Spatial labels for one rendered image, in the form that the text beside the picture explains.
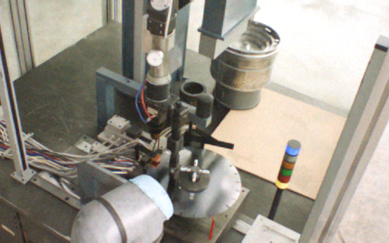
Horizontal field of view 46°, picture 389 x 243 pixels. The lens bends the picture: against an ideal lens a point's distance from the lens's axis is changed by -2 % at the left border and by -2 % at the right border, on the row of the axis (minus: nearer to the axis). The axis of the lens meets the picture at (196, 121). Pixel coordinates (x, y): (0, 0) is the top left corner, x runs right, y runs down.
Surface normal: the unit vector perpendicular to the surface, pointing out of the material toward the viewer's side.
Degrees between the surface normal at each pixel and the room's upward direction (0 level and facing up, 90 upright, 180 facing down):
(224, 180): 0
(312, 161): 0
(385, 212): 0
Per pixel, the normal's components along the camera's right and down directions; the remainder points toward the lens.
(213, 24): -0.50, 0.52
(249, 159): 0.10, -0.76
